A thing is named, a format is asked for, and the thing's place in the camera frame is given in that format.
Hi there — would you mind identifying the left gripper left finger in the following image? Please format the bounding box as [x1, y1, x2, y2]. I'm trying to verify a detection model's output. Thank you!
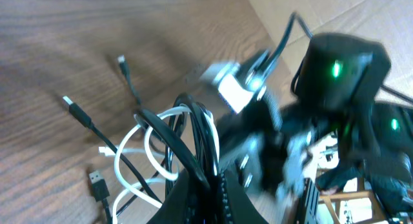
[147, 169, 205, 224]

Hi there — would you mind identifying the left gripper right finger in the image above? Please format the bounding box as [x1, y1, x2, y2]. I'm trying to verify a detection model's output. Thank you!
[217, 171, 268, 224]

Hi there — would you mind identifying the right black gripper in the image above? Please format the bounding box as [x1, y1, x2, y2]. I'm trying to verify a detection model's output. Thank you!
[216, 101, 341, 199]

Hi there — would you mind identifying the black usb cable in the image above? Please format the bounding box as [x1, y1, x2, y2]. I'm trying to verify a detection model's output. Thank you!
[61, 54, 220, 224]

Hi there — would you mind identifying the white usb cable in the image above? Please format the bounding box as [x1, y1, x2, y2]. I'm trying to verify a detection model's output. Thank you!
[97, 104, 221, 224]

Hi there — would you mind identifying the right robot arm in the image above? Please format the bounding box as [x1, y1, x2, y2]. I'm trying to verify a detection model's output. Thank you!
[218, 33, 412, 214]

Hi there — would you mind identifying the right camera cable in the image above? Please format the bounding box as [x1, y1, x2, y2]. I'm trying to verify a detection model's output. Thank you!
[245, 12, 413, 105]

